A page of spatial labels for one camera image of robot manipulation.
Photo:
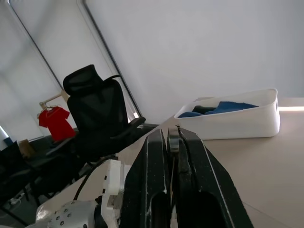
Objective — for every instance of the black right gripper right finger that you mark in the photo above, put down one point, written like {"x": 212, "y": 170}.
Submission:
{"x": 204, "y": 180}

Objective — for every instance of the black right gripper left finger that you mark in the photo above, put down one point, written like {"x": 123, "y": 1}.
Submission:
{"x": 142, "y": 180}

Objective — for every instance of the white plastic basket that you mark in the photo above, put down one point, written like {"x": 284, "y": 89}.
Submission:
{"x": 237, "y": 123}

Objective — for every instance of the black object in basket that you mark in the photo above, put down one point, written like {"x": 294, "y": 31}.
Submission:
{"x": 202, "y": 109}

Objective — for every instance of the blue cloth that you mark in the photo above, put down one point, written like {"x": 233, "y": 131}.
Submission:
{"x": 232, "y": 106}

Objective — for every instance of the black mesh office chair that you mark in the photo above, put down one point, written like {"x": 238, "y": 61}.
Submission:
{"x": 97, "y": 111}

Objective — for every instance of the dark grey desk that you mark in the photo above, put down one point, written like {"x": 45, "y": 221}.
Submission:
{"x": 42, "y": 166}

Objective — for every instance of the red t-shirt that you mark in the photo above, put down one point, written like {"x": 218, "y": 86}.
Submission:
{"x": 57, "y": 123}

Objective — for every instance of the brown cardboard box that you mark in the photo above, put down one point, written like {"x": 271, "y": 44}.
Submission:
{"x": 26, "y": 149}

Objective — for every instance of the wooden clothes rack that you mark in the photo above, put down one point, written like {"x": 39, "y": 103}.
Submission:
{"x": 53, "y": 98}

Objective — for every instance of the white power strip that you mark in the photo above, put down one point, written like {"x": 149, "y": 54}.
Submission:
{"x": 16, "y": 200}

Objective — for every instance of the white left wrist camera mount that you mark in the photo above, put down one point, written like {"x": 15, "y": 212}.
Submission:
{"x": 114, "y": 175}

